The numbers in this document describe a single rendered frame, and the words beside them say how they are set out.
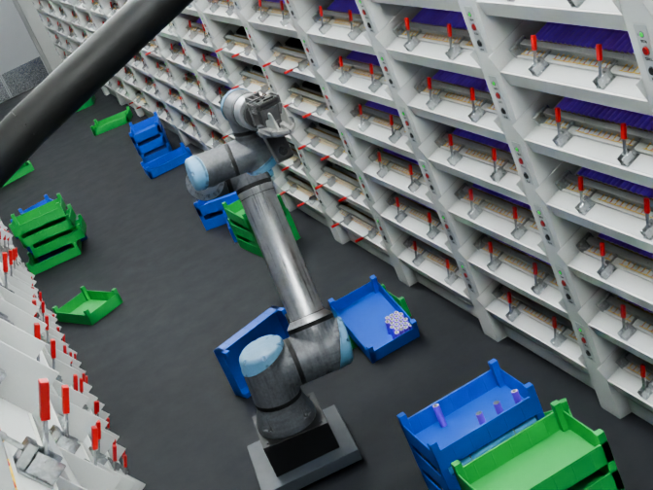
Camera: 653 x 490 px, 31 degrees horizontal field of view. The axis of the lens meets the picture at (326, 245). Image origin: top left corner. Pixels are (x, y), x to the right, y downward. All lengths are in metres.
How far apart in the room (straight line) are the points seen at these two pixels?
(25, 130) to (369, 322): 3.62
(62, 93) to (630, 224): 2.23
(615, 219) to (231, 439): 1.76
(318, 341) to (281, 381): 0.16
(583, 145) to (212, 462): 1.82
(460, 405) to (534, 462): 0.36
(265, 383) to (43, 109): 2.89
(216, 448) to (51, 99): 3.44
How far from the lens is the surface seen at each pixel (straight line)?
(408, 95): 3.61
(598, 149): 2.76
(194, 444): 4.16
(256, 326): 4.28
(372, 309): 4.29
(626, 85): 2.53
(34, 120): 0.68
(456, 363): 3.93
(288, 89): 4.94
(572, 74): 2.70
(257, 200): 3.56
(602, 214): 2.89
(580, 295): 3.20
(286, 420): 3.58
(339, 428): 3.73
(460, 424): 3.01
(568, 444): 2.80
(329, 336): 3.54
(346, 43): 3.87
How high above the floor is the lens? 1.92
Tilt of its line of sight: 22 degrees down
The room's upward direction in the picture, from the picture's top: 23 degrees counter-clockwise
